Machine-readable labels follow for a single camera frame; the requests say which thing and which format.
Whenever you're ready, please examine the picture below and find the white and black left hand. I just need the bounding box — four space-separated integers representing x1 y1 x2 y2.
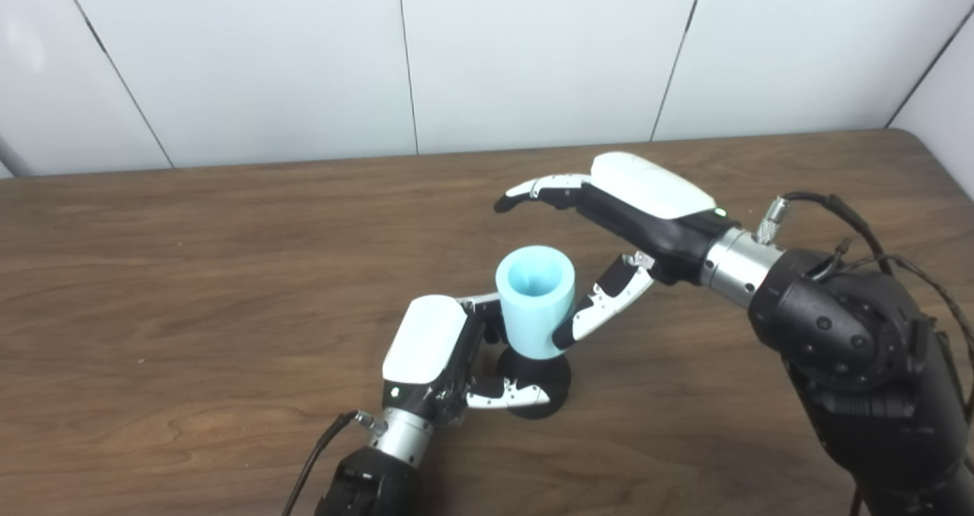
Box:
367 291 552 467

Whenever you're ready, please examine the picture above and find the white and black right hand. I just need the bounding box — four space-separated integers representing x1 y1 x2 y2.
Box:
493 151 785 351

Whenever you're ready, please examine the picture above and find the light blue cylinder cup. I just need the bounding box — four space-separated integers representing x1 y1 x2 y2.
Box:
495 245 577 361

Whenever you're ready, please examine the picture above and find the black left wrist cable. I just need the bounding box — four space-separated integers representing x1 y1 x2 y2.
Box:
282 409 387 516

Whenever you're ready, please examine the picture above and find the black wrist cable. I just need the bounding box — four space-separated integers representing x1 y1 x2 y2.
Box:
282 409 387 516
756 191 974 425

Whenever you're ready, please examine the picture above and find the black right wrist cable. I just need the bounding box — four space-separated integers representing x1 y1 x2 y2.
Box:
756 191 974 425

